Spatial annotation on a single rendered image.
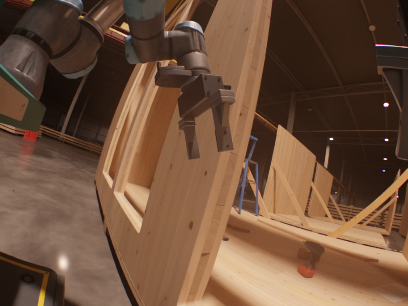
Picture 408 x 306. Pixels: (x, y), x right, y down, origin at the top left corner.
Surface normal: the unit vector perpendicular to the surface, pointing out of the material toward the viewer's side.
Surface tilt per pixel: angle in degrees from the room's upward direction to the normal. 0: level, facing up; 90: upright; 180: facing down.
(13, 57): 73
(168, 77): 155
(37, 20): 90
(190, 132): 83
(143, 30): 163
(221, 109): 113
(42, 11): 90
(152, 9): 134
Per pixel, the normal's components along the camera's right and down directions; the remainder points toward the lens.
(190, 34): 0.17, -0.10
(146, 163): 0.57, 0.04
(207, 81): 0.47, -0.13
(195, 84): -0.87, 0.10
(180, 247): -0.77, -0.30
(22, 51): 0.85, -0.15
